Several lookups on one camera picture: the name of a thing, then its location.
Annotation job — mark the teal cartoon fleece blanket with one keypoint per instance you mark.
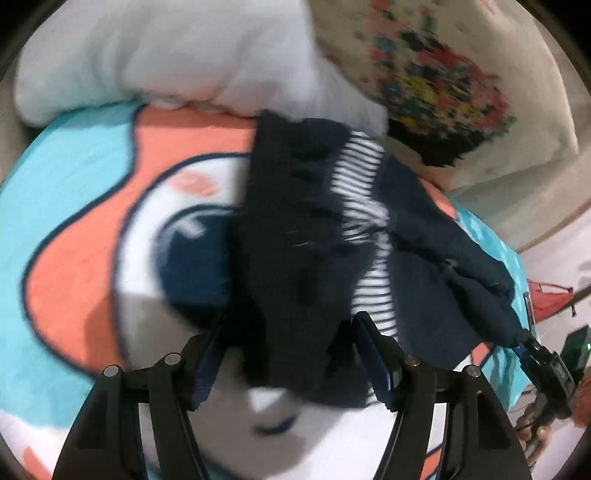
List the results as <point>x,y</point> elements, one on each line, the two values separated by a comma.
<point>112,226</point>

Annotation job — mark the white pillow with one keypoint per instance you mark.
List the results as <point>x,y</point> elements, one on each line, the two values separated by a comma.
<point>238,56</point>

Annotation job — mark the person's right hand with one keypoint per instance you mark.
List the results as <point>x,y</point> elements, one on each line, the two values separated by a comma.
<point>547,447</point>

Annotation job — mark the striped navy white pants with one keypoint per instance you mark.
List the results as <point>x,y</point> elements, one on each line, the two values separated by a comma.
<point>331,225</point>

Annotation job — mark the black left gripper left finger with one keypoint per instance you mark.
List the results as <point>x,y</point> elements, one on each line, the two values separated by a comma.
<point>105,440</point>

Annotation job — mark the cream floral pillow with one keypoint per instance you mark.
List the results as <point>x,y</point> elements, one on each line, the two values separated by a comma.
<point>470,87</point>

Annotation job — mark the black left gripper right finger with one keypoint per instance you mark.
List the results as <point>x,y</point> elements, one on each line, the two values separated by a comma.
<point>447,424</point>

